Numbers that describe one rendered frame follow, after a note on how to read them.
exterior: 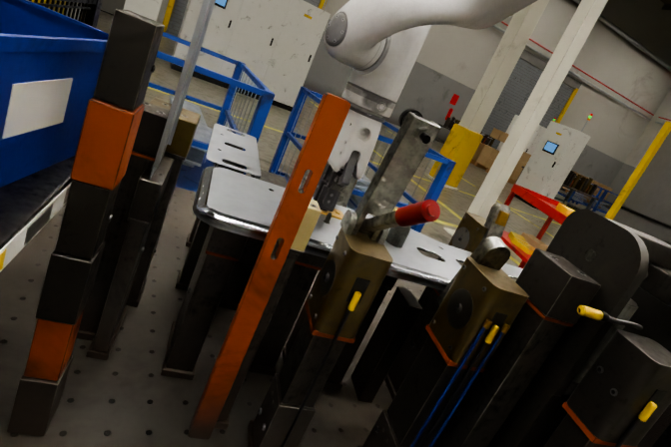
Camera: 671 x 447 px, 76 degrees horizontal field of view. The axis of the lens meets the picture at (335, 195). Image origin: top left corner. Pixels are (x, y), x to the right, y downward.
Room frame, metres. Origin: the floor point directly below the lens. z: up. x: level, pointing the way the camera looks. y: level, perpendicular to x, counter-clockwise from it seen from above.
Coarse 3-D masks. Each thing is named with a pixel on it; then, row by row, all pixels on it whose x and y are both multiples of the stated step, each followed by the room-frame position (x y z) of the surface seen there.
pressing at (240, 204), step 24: (216, 168) 0.68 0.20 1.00; (216, 192) 0.58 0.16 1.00; (240, 192) 0.62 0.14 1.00; (264, 192) 0.67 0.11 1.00; (216, 216) 0.50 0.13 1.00; (240, 216) 0.54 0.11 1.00; (264, 216) 0.57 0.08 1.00; (264, 240) 0.52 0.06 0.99; (312, 240) 0.55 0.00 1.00; (408, 240) 0.74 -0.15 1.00; (432, 240) 0.81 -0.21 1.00; (408, 264) 0.63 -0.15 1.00; (432, 264) 0.68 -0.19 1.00; (456, 264) 0.73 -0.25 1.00; (504, 264) 0.86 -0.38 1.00
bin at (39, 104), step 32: (0, 0) 0.47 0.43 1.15; (0, 32) 0.47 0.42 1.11; (32, 32) 0.48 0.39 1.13; (64, 32) 0.49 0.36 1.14; (96, 32) 0.49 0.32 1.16; (0, 64) 0.29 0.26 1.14; (32, 64) 0.33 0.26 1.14; (64, 64) 0.38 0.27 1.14; (96, 64) 0.43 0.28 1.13; (0, 96) 0.30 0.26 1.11; (32, 96) 0.34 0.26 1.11; (64, 96) 0.39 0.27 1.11; (0, 128) 0.31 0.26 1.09; (32, 128) 0.35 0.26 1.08; (64, 128) 0.40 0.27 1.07; (0, 160) 0.31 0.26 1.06; (32, 160) 0.36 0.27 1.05
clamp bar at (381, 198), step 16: (416, 112) 0.53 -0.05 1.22; (400, 128) 0.51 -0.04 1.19; (416, 128) 0.49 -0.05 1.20; (432, 128) 0.50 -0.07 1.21; (400, 144) 0.49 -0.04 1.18; (416, 144) 0.50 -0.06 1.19; (384, 160) 0.51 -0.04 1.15; (400, 160) 0.50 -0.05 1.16; (416, 160) 0.50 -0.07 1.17; (384, 176) 0.50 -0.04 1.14; (400, 176) 0.50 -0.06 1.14; (368, 192) 0.51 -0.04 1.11; (384, 192) 0.50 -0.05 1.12; (400, 192) 0.51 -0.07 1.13; (368, 208) 0.51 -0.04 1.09; (384, 208) 0.51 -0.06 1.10
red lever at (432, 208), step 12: (420, 204) 0.41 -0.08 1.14; (432, 204) 0.41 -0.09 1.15; (384, 216) 0.47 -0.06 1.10; (396, 216) 0.44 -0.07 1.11; (408, 216) 0.42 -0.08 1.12; (420, 216) 0.41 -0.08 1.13; (432, 216) 0.40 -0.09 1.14; (360, 228) 0.51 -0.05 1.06; (372, 228) 0.50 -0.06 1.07; (384, 228) 0.49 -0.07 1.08
